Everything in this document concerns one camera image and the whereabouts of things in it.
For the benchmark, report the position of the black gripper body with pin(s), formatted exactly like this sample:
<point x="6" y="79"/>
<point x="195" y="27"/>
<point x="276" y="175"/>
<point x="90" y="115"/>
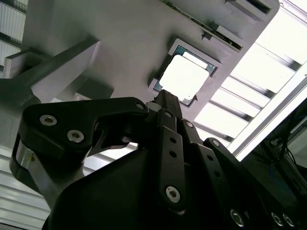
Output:
<point x="108" y="198"/>

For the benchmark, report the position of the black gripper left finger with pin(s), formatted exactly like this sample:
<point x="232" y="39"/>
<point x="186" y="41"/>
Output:
<point x="60" y="124"/>

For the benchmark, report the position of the silver CPU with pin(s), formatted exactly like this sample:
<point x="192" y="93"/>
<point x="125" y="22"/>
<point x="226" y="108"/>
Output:
<point x="184" y="76"/>

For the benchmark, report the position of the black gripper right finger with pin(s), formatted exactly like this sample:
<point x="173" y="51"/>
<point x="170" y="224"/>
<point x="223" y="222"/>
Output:
<point x="213" y="165"/>

